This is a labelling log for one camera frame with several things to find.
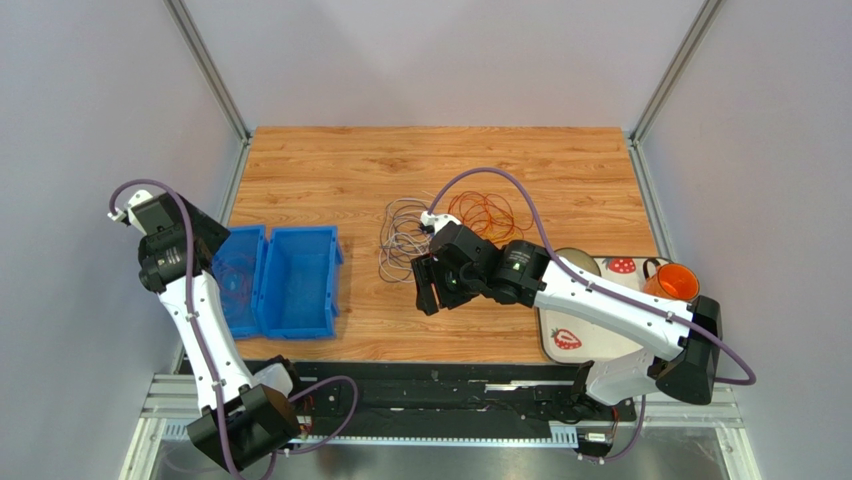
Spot slotted white cable duct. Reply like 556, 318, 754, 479
161, 417, 579, 449

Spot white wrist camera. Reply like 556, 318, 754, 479
107, 189, 154, 235
419, 211, 462, 236

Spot blue plastic bin right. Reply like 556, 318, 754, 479
256, 225, 344, 340

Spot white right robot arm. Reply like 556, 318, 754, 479
411, 213, 721, 406

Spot aluminium frame post right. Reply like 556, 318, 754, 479
629, 0, 726, 145

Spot beige bowl black rim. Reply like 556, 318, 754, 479
555, 247, 601, 276

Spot blue plastic bin left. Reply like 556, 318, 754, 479
213, 225, 268, 340

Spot white thin cable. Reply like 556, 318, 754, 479
377, 195, 441, 284

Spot orange plastic cup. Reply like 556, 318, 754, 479
642, 258, 700, 302

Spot aluminium frame post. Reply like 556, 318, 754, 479
164, 0, 252, 144
629, 0, 726, 145

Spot blue plastic bin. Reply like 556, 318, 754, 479
256, 225, 344, 340
213, 225, 268, 340

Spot strawberry print tray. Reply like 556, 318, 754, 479
536, 256, 670, 364

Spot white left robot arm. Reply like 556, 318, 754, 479
125, 190, 300, 473

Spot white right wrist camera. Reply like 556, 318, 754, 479
419, 211, 462, 236

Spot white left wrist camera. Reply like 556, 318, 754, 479
107, 189, 154, 235

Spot aluminium frame post left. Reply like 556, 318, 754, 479
164, 0, 252, 144

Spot red thin cable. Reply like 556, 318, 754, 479
446, 190, 536, 244

